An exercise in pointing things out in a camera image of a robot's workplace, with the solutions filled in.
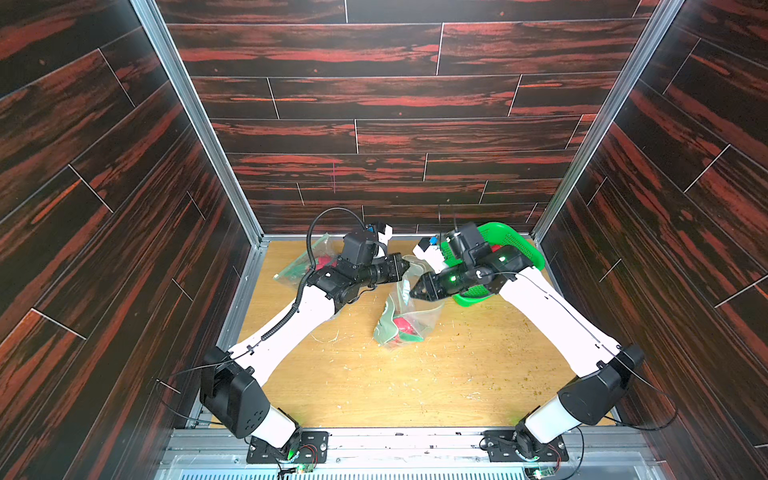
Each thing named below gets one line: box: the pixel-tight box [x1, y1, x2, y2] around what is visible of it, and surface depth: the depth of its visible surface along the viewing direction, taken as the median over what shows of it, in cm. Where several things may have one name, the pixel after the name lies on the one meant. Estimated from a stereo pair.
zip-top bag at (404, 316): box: [373, 255, 445, 347], surface depth 77 cm
